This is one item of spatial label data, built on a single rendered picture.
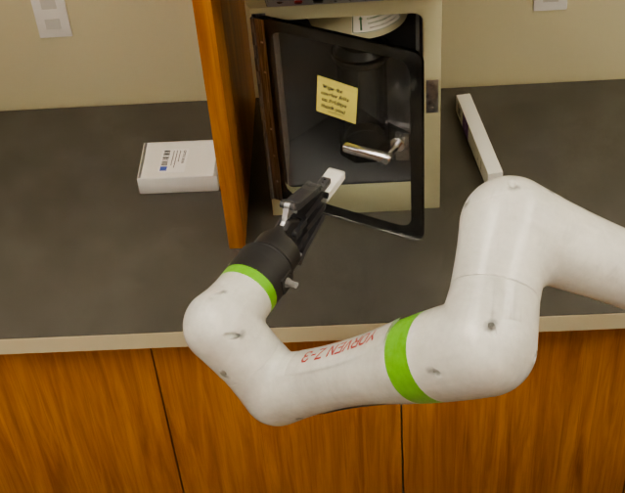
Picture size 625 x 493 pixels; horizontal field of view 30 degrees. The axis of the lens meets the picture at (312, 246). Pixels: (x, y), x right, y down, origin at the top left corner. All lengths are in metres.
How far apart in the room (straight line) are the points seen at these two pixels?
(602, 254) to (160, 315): 0.90
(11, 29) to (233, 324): 1.14
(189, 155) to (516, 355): 1.17
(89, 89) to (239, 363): 1.13
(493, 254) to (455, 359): 0.14
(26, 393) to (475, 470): 0.89
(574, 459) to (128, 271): 0.95
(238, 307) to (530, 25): 1.14
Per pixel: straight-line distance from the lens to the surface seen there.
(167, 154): 2.40
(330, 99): 2.01
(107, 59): 2.61
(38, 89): 2.68
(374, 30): 2.05
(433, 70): 2.08
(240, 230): 2.18
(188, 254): 2.21
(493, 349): 1.36
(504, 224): 1.43
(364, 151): 1.97
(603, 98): 2.58
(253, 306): 1.69
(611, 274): 1.50
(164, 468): 2.42
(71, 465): 2.44
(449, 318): 1.39
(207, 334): 1.66
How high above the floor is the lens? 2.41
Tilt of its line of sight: 42 degrees down
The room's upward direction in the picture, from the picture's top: 5 degrees counter-clockwise
